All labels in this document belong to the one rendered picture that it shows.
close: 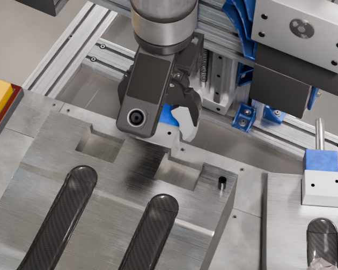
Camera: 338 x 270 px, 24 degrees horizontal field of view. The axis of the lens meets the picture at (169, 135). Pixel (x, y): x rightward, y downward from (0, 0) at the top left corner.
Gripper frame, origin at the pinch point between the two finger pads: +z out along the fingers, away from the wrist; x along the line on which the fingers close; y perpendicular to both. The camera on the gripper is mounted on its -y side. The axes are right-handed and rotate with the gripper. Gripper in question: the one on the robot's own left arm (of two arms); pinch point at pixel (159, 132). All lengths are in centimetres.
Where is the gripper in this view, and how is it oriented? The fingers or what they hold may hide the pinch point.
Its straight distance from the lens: 105.5
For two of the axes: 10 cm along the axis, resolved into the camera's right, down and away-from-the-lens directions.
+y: 3.3, -8.0, 5.1
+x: -9.5, -2.7, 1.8
